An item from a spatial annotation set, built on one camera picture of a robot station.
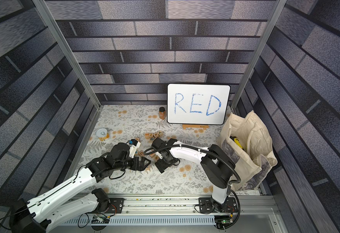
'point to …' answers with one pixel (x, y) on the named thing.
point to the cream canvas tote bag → (249, 139)
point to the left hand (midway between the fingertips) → (145, 160)
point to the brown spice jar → (162, 113)
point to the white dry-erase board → (197, 104)
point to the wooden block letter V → (160, 133)
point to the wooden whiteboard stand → (204, 126)
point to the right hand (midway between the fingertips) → (165, 164)
